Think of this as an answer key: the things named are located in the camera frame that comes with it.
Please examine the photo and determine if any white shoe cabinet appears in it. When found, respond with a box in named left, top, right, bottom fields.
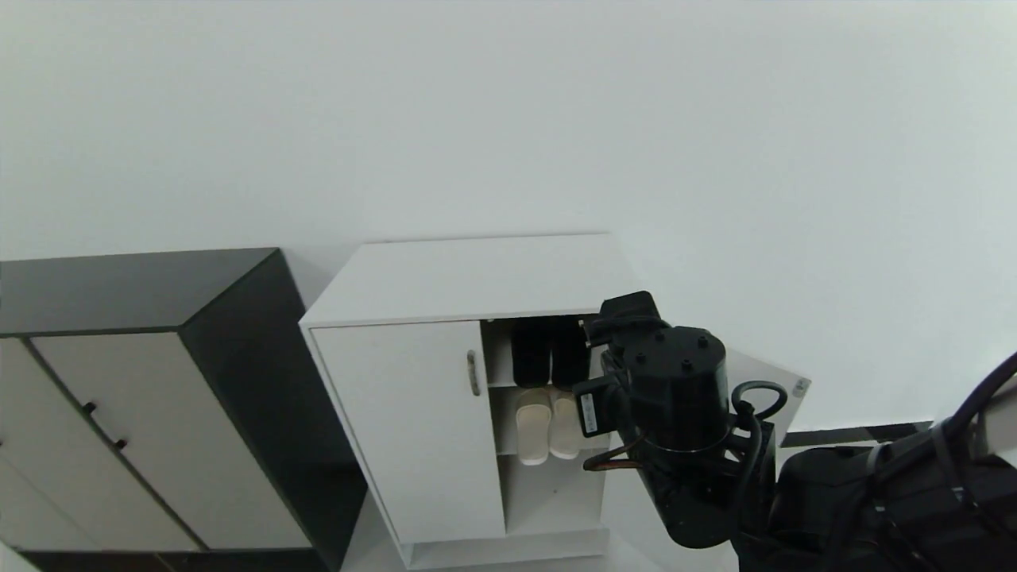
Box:
left=299, top=233, right=646, bottom=570

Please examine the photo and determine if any black slipper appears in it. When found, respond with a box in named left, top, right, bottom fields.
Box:
left=549, top=317, right=591, bottom=391
left=512, top=318, right=551, bottom=388

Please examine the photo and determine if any white slipper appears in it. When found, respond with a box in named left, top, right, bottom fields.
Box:
left=514, top=387, right=553, bottom=466
left=550, top=389, right=583, bottom=461

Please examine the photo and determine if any black cabinet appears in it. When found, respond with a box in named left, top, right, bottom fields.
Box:
left=0, top=248, right=369, bottom=572

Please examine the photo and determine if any beige cabinet door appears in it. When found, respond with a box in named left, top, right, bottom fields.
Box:
left=30, top=331, right=312, bottom=551
left=0, top=457, right=102, bottom=553
left=0, top=337, right=203, bottom=553

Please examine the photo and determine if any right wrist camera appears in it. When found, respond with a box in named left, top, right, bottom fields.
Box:
left=584, top=291, right=673, bottom=351

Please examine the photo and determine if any black cable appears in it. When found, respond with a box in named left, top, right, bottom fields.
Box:
left=942, top=352, right=1017, bottom=446
left=730, top=381, right=789, bottom=509

